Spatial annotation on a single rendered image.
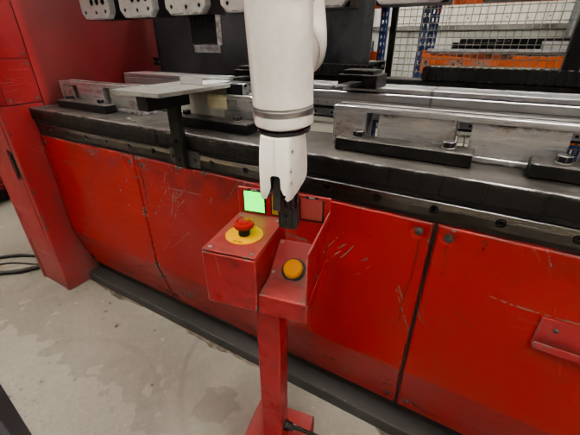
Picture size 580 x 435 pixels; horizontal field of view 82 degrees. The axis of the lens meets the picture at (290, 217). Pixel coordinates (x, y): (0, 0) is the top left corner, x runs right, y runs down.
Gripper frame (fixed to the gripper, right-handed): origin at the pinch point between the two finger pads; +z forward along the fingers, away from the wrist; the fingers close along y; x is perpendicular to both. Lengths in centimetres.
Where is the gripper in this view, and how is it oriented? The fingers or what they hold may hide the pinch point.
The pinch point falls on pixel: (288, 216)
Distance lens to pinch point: 56.0
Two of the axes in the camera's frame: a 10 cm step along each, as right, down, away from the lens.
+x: 9.5, 1.4, -2.8
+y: -3.1, 5.2, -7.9
